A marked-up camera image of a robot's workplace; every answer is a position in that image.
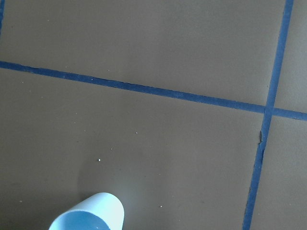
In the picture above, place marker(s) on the light blue cup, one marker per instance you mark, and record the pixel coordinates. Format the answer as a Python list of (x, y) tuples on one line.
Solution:
[(102, 211)]

